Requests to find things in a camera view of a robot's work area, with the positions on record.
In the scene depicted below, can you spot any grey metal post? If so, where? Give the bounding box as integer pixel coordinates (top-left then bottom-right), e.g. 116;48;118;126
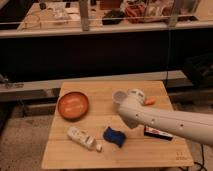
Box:
79;0;89;31

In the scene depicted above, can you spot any black cable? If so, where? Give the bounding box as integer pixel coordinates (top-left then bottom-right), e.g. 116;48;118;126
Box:
186;143;208;171

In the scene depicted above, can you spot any black crate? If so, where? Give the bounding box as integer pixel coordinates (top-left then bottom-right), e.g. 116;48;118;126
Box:
182;54;213;88

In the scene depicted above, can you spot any black object on shelf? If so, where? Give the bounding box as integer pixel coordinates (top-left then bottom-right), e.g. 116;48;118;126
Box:
102;10;124;25

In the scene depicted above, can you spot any blue cloth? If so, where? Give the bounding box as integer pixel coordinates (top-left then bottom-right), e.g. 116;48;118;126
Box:
103;127;126;148

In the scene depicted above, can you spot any white plastic bottle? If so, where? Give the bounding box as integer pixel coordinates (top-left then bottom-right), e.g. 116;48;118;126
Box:
67;126;102;152

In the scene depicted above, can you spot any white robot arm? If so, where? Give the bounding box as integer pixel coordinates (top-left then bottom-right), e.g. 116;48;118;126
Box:
113;89;213;147

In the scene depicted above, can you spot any orange carrot toy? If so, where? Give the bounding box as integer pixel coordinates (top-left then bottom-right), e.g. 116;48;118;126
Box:
144;98;155;106

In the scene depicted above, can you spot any red and white clutter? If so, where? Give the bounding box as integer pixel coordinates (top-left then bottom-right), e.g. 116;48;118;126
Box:
120;0;174;23

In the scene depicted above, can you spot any orange bowl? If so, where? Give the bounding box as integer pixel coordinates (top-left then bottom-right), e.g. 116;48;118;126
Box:
57;92;89;120

